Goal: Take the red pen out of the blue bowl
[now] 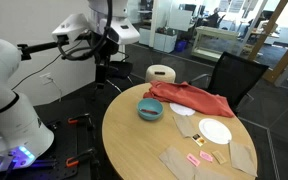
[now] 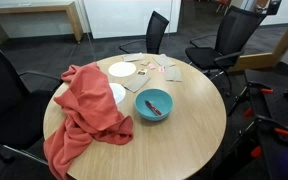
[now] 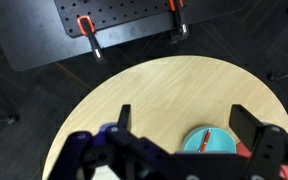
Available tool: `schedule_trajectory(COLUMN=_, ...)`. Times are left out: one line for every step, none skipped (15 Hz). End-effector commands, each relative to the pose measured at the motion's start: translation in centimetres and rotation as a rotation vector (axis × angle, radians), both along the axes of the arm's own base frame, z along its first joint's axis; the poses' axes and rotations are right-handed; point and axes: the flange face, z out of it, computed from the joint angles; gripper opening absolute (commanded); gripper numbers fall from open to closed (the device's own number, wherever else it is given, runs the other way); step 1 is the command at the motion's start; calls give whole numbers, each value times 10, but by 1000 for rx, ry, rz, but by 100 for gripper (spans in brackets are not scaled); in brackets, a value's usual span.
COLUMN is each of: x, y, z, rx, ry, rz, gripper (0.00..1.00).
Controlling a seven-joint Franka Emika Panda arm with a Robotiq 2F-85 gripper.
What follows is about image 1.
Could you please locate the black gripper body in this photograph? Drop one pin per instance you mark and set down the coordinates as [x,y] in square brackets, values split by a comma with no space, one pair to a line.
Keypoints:
[105,50]

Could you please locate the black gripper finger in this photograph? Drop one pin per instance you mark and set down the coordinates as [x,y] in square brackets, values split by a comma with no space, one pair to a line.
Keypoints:
[100,76]
[110,70]

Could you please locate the red pen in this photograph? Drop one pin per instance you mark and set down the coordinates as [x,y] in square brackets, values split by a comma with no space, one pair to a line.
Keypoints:
[149,111]

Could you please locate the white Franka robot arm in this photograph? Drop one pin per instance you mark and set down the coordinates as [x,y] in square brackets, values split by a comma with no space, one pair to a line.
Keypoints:
[10,116]

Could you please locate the orange and black clamp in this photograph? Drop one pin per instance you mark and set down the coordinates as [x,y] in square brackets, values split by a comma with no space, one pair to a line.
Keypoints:
[79,158]
[80,120]

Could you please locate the white round stool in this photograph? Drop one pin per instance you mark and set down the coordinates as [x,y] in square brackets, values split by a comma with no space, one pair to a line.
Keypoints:
[160,74]

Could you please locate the white low cabinet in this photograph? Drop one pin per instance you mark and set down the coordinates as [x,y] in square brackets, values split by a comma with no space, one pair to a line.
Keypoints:
[160,41]

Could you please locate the blue round plate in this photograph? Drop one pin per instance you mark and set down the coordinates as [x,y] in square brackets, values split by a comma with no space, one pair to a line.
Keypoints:
[150,111]

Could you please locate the black mounting plate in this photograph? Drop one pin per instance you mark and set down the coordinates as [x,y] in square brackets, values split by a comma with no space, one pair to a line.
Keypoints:
[64,140]

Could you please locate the blue bin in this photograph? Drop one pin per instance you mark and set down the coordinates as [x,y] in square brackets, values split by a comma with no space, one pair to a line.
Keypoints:
[180,46]

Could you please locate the small white paper disc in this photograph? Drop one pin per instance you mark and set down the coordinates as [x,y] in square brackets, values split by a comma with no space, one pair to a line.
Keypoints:
[181,109]

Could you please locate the red cloth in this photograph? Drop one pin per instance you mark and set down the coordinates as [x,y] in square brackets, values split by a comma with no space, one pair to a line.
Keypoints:
[194,96]

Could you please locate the small brown paper napkin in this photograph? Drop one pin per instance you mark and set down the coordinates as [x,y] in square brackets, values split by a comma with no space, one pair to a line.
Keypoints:
[185,126]

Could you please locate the white side table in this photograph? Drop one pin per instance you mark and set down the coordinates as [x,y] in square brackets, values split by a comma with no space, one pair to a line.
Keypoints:
[214,35]

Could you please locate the black and yellow packet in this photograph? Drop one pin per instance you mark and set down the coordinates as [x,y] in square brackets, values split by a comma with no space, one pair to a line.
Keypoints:
[199,139]

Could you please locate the seated person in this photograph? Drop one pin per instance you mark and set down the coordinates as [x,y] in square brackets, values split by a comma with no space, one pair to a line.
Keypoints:
[214,18]

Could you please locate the large white plate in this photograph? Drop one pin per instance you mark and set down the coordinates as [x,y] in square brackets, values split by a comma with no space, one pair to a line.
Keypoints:
[214,130]

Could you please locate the pink packet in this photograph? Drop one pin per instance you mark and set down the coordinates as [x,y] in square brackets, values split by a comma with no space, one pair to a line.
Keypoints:
[206,156]
[193,159]

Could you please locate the black mesh office chair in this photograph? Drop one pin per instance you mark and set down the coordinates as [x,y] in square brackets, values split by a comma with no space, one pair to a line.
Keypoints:
[237,78]

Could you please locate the tan packet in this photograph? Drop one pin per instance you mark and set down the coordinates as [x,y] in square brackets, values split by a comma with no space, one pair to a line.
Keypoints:
[219,157]

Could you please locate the wooden beam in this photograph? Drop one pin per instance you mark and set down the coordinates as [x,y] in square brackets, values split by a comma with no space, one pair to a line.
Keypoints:
[267,30]
[284,60]

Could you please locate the white wall outlet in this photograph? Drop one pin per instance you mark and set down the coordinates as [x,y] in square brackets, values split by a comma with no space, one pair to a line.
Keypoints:
[46,78]

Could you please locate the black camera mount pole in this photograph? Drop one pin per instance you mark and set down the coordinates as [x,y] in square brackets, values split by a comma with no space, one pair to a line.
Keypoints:
[39,48]

